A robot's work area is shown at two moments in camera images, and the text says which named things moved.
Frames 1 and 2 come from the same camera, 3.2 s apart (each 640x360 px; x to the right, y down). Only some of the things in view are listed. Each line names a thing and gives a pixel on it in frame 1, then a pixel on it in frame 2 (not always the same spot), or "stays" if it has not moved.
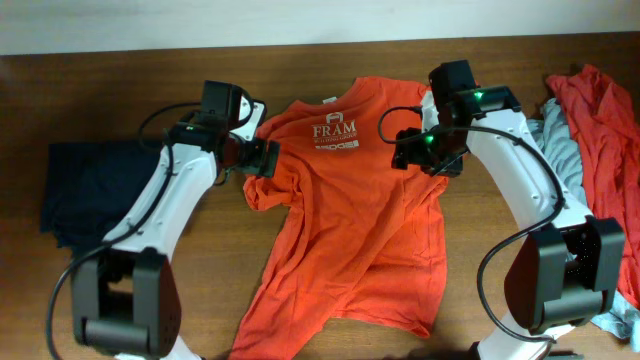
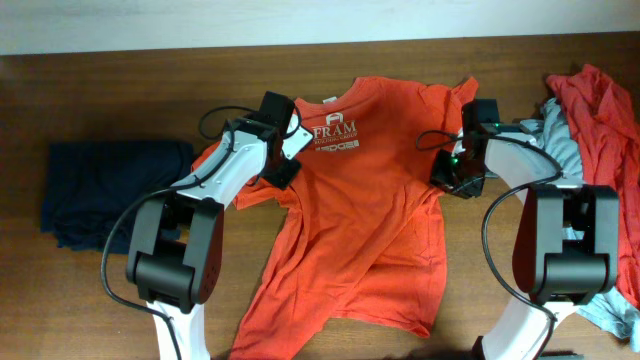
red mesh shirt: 607,123 stays
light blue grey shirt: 556,137 stays
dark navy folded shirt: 87,184 stays
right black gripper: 409,153 → 437,178
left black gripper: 270,158 → 285,174
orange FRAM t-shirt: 364,238 stays
